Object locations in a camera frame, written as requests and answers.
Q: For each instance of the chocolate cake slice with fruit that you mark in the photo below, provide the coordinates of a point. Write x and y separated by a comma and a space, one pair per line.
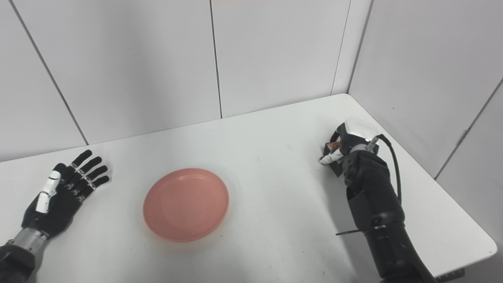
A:
334, 146

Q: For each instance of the dark table frame bracket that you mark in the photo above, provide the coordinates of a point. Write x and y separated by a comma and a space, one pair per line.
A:
452, 276

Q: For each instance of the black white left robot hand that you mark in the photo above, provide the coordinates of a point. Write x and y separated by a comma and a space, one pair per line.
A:
59, 208

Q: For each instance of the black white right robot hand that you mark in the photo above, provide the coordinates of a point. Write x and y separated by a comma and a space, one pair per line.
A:
355, 131

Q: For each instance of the pink round plate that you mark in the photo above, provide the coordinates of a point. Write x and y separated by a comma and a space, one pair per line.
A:
186, 204

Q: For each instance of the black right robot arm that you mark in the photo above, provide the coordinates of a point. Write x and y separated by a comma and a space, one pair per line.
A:
373, 200

